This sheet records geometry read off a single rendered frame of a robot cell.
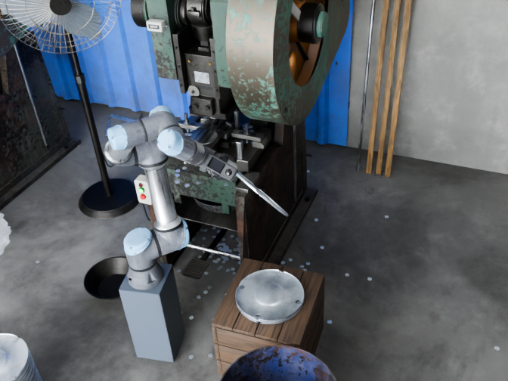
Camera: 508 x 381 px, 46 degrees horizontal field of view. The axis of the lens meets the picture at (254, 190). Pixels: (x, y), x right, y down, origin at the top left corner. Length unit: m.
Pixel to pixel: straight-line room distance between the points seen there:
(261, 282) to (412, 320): 0.80
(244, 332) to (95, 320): 0.92
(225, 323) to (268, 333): 0.19
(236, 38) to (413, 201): 1.88
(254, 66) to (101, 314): 1.57
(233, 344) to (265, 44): 1.23
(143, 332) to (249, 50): 1.33
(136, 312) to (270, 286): 0.58
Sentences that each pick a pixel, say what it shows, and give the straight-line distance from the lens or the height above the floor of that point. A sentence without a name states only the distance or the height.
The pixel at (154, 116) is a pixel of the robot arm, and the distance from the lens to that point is 1.94.
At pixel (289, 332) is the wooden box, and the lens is 2.48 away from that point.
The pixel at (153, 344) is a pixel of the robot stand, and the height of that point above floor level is 0.11.
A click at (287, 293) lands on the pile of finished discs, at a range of 2.59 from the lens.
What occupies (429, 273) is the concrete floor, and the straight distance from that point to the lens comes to 3.26.
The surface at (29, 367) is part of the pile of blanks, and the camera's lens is 2.69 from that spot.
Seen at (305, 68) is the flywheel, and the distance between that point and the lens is 2.72.
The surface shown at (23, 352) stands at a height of 0.31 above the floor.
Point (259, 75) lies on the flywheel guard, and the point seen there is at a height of 1.29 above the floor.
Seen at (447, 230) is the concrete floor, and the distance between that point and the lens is 3.52.
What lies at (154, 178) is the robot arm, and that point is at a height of 0.91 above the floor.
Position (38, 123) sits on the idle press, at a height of 0.31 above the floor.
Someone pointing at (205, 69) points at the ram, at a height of 1.11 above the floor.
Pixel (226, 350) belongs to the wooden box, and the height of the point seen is 0.19.
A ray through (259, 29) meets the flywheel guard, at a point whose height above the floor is 1.46.
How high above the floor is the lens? 2.27
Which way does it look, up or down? 37 degrees down
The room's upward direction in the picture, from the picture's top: 4 degrees counter-clockwise
